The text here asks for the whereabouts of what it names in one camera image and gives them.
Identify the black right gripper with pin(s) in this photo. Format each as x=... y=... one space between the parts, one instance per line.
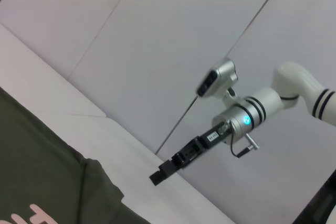
x=215 y=137

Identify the dark green FREE t-shirt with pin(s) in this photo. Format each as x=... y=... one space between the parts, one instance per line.
x=39 y=155

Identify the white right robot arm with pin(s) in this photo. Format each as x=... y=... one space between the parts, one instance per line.
x=288 y=77

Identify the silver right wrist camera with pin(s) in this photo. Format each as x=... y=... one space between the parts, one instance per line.
x=215 y=79

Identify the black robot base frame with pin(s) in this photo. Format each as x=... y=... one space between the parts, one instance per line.
x=323 y=203

